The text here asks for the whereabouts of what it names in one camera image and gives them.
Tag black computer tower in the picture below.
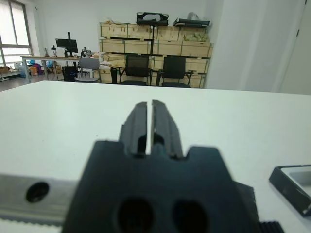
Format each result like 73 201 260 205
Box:
62 66 76 82

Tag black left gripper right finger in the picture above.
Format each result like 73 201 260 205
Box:
150 99 184 159

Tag flat black case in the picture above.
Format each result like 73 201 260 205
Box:
173 18 211 27

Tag black box white insert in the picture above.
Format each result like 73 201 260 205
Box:
269 164 311 217

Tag large window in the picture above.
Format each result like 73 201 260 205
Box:
0 0 34 63

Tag black bag white panel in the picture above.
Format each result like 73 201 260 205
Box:
136 11 170 26

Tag pale wooden crate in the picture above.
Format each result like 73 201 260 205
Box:
124 40 154 55
127 23 154 41
150 55 165 71
154 40 183 56
190 72 207 88
181 41 214 58
99 38 126 53
102 52 127 67
186 57 211 73
99 67 113 83
99 22 129 39
155 26 183 42

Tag white door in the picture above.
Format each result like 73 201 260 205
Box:
279 0 311 96

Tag grey chair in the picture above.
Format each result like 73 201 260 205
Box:
74 57 102 83

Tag wooden desk white legs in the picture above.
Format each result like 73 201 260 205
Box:
20 55 100 84

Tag black computer monitor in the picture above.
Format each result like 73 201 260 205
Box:
55 32 79 58

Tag black stand pole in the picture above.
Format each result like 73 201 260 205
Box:
150 23 156 56

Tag open wooden crate green filling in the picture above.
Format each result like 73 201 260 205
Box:
181 28 211 44

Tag black mesh office chair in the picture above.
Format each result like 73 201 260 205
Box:
157 56 197 88
118 54 153 86

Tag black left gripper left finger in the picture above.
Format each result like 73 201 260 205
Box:
118 101 149 156

